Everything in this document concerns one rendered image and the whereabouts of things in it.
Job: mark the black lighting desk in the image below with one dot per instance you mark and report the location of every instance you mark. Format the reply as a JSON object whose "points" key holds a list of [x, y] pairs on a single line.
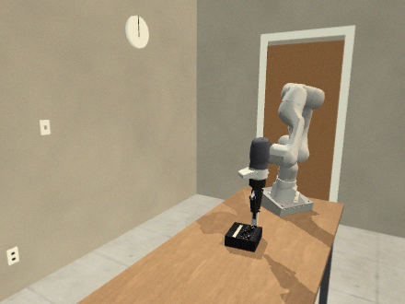
{"points": [[243, 236]]}

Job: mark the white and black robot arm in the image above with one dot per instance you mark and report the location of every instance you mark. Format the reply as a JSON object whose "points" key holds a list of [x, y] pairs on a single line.
{"points": [[295, 110]]}

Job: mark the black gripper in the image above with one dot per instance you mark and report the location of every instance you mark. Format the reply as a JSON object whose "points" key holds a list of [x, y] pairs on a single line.
{"points": [[255, 201]]}

